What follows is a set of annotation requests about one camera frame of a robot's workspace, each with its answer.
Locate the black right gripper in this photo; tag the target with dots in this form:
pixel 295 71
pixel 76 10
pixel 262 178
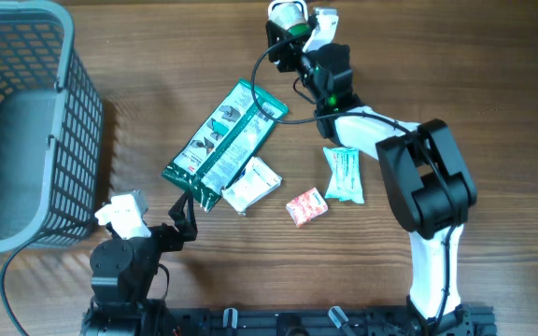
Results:
pixel 292 45

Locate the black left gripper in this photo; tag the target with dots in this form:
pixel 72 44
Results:
pixel 175 241

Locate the green lid jar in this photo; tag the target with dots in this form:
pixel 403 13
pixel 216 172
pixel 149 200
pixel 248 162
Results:
pixel 289 18

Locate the white paper packet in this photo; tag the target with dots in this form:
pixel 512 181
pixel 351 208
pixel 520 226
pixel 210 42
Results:
pixel 256 181

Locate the green gloves packet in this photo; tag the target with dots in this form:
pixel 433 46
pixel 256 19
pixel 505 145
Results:
pixel 219 150

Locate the small red white carton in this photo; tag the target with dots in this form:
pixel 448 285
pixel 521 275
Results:
pixel 306 207

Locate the teal tissue packet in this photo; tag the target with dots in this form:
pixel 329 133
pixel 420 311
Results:
pixel 345 183

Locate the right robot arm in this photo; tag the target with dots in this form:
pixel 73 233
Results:
pixel 427 181

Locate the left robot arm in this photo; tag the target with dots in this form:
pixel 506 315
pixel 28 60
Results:
pixel 124 266

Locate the white barcode scanner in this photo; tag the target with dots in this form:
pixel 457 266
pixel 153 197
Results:
pixel 301 4

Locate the grey plastic shopping basket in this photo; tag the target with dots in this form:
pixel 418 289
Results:
pixel 51 126

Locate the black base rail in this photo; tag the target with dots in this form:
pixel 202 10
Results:
pixel 372 321

